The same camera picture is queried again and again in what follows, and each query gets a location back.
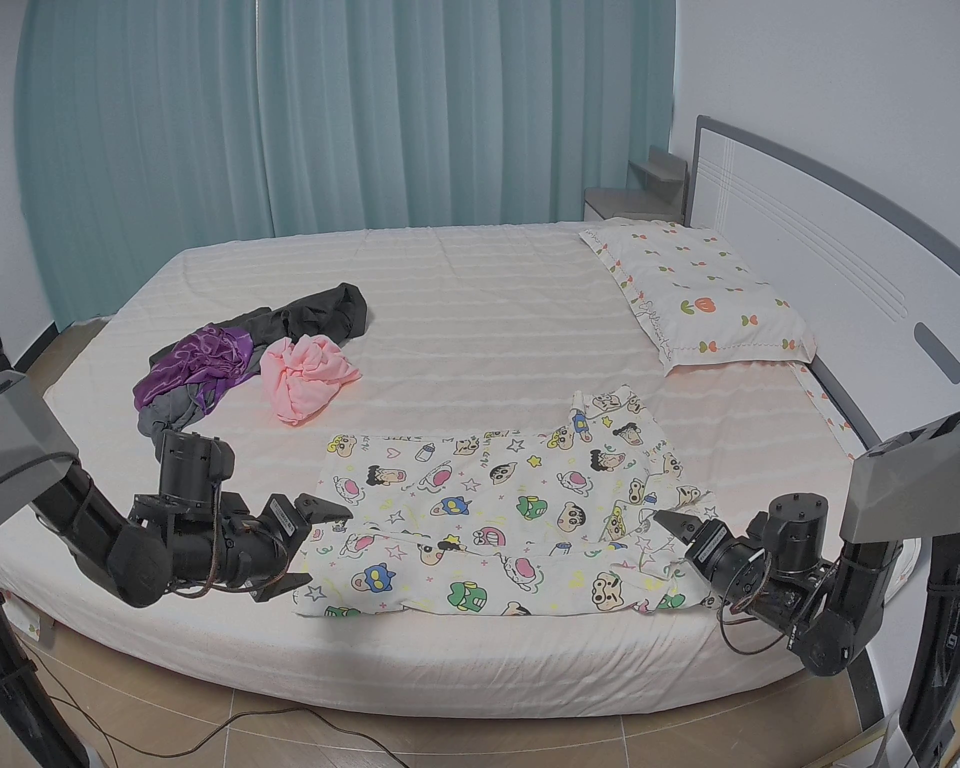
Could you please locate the black garment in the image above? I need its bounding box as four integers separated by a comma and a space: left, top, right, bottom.
279, 282, 369, 348

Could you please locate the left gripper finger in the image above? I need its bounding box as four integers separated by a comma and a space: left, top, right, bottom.
297, 493, 354, 530

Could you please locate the bed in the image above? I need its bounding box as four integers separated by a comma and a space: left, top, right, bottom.
0, 114, 960, 721

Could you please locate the grey bedside table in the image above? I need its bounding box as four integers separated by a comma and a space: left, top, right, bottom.
583, 146, 690, 225

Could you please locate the dark grey garment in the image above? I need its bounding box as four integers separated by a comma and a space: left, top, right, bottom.
136, 306, 285, 451

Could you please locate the white printed pyjama top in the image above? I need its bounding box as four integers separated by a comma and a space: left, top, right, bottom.
292, 384, 714, 620

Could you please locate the blue-green curtain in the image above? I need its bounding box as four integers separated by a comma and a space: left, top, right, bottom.
262, 0, 676, 230
15, 0, 279, 331

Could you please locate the black cable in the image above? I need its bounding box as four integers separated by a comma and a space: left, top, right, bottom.
22, 645, 412, 768

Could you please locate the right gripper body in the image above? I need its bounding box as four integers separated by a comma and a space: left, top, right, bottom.
686, 519, 755, 597

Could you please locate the purple garment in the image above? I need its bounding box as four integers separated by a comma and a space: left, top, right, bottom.
133, 324, 252, 412

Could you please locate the white printed pillow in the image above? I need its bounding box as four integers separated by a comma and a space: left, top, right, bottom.
579, 217, 817, 378

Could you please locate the pink garment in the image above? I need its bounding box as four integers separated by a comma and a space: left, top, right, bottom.
260, 335, 363, 427

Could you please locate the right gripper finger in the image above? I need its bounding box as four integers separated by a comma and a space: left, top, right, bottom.
652, 508, 706, 545

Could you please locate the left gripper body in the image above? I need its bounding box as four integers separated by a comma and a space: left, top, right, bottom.
217, 493, 312, 590

